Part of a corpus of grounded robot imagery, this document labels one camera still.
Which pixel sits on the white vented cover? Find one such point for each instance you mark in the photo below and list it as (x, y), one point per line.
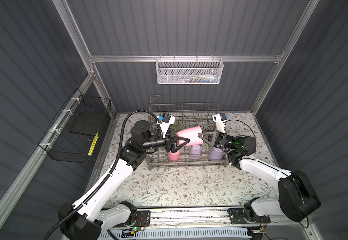
(185, 234)

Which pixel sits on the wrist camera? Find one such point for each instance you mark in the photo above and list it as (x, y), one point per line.
(164, 122)
(220, 120)

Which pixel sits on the lilac cup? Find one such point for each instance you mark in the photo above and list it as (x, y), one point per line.
(195, 153)
(216, 154)

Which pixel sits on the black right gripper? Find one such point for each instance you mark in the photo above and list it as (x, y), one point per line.
(220, 141)

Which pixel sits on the yellow brush in basket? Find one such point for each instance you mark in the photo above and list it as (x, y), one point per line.
(93, 145)

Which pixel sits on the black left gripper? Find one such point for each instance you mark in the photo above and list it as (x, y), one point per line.
(167, 145)

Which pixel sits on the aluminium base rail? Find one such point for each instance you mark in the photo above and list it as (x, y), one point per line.
(189, 216)

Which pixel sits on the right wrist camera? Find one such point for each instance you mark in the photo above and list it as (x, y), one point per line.
(220, 120)

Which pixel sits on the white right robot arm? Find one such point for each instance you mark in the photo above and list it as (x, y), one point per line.
(296, 198)

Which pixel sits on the black pad in basket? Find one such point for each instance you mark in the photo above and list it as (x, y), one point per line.
(86, 124)

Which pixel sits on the white mesh wall basket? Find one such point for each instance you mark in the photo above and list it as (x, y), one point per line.
(170, 71)

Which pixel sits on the pink cup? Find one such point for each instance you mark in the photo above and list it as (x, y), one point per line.
(173, 157)
(192, 135)

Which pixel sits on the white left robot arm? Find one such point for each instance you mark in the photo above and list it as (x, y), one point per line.
(81, 220)

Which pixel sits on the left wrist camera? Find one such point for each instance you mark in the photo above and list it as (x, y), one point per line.
(164, 122)

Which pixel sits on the tubes in white basket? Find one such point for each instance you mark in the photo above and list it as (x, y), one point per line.
(212, 79)

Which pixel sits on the grey wire dish rack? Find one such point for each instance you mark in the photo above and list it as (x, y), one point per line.
(188, 115)

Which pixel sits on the green transparent cup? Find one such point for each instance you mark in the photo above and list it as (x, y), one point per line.
(174, 128)

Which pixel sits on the black wire wall basket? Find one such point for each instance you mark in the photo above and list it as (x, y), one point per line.
(60, 144)

